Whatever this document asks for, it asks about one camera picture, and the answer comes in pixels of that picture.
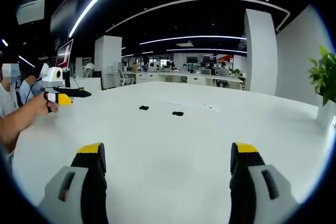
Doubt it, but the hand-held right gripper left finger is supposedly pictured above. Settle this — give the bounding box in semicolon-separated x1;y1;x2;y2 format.
38;142;110;224

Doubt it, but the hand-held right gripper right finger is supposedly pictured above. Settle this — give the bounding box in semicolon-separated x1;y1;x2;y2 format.
228;142;300;224

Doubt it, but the person's left hand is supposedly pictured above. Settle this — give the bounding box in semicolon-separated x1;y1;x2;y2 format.
33;92;60;116

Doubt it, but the black stand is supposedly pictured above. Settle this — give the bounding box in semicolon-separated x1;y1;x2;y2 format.
62;68;72;88

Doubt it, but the red screen monitor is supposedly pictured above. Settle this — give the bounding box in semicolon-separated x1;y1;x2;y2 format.
55;38;75;69

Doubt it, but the white office chair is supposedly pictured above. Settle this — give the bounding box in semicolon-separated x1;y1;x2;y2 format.
117;68;135;87

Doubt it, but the dark hanging panel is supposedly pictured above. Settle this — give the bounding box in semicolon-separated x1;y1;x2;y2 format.
49;0;81;36

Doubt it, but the white ceiling unit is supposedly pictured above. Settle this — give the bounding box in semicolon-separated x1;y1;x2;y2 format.
15;0;46;26

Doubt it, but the white plant pot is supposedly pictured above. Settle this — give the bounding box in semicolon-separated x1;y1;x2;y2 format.
316;100;336;131

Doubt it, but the row of white office desks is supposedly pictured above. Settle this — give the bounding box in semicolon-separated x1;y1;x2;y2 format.
123;69;246;90

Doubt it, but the green potted plant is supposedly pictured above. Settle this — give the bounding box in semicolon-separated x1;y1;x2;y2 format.
307;45;336;107

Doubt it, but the thin gripper cable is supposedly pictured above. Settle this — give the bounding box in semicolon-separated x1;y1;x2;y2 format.
25;76;44;102

